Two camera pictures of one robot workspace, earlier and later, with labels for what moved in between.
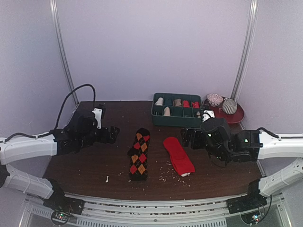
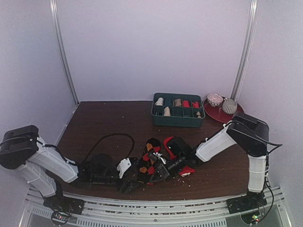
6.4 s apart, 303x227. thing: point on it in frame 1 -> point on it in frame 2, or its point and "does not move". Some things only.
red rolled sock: [186, 104] does not move
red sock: [181, 161] does not move
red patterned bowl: [214, 99] does not move
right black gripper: [194, 138] -> [163, 169]
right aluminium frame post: [247, 50] does not move
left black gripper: [112, 135] -> [126, 187]
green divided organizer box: [176, 110] does not move
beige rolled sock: [159, 102] does not move
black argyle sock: [138, 153] -> [147, 169]
